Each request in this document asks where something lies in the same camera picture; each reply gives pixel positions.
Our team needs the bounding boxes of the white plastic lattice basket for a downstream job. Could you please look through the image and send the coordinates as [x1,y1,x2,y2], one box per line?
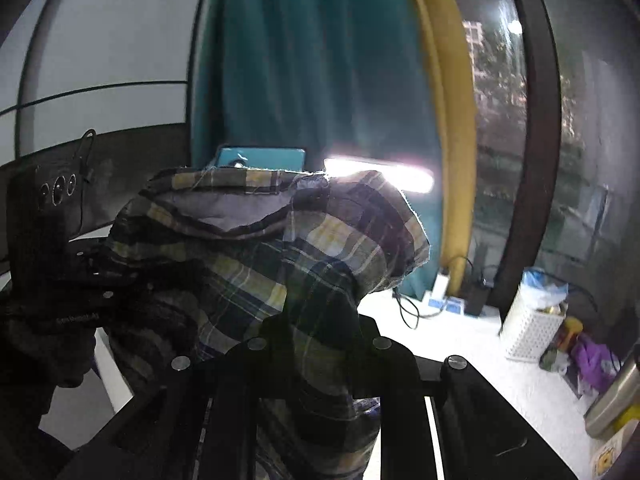
[499,292,566,363]

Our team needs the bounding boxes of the stainless steel tumbler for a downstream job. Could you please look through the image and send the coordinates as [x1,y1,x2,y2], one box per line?
[584,344,639,439]

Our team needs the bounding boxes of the small green object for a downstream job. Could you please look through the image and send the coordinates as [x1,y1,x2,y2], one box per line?
[538,348,564,373]

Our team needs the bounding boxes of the white desk lamp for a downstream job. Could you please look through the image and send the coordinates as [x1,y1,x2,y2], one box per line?
[324,155,435,194]

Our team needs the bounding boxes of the white textured bedspread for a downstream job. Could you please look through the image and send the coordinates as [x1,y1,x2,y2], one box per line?
[94,288,609,480]

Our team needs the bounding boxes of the yellow orange jar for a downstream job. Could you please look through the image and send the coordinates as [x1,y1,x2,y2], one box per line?
[558,316,584,353]

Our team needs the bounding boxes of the teal box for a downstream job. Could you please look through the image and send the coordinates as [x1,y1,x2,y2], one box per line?
[213,146,306,172]

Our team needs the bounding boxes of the purple cloth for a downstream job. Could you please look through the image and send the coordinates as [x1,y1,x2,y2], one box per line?
[570,333,622,393]

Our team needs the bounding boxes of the black power adapter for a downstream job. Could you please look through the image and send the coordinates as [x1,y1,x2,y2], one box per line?
[464,280,491,318]

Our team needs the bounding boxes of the blue yellow plaid pants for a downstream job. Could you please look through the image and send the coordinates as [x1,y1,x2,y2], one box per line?
[106,168,430,479]

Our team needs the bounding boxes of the teal curtain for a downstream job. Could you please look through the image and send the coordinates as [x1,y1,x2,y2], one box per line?
[188,0,446,298]

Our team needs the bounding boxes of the blue white plastic bag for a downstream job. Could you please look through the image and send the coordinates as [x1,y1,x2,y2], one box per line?
[518,268,570,310]

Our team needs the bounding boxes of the cream cartoon mug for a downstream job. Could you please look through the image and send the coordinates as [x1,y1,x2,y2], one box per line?
[590,428,629,480]

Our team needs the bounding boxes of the white power strip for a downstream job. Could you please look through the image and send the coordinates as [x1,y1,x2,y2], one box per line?
[422,295,500,318]

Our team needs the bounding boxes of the yellow curtain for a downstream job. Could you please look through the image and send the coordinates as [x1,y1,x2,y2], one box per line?
[413,0,477,296]

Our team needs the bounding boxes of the white usb charger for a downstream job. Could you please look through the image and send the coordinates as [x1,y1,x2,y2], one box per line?
[431,272,450,301]

